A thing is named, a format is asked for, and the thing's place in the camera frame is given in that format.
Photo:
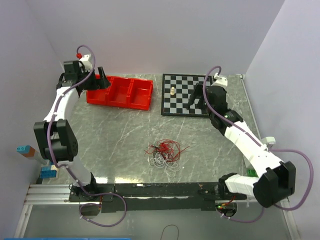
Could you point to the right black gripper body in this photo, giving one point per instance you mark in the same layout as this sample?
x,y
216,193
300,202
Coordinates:
x,y
209,111

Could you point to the black grey chessboard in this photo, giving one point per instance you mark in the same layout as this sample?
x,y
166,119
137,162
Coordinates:
x,y
176,105

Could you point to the cream chess piece left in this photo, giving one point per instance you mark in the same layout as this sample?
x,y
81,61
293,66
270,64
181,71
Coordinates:
x,y
172,91

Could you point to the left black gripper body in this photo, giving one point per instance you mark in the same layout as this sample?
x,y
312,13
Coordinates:
x,y
92,83

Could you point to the green small block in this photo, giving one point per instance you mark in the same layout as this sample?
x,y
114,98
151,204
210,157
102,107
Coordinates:
x,y
251,173

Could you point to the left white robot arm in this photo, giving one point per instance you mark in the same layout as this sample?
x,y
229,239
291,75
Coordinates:
x,y
54,135

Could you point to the blue brown toy block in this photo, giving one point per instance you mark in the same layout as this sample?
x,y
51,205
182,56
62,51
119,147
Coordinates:
x,y
30,153

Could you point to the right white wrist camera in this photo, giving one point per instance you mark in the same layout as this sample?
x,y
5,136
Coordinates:
x,y
220,81

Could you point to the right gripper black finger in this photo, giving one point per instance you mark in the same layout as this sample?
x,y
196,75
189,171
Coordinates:
x,y
201,105
197,92

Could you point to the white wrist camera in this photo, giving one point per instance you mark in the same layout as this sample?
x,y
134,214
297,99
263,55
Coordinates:
x,y
220,81
85,62

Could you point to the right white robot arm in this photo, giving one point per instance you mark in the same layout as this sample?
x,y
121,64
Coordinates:
x,y
275,179

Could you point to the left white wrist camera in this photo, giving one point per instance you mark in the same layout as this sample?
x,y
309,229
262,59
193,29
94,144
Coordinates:
x,y
85,62

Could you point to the red three-compartment plastic tray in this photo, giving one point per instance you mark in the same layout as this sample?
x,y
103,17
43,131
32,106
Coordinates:
x,y
123,92

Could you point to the blue stacked toy blocks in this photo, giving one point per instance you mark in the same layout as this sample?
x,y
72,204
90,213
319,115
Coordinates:
x,y
49,171

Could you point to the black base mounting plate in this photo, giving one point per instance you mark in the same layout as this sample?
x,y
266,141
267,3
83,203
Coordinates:
x,y
156,196

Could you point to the white grey wedge object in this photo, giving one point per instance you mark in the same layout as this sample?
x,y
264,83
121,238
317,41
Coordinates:
x,y
269,140

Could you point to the aluminium frame rail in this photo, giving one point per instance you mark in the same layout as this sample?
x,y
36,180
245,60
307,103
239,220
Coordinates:
x,y
41,194

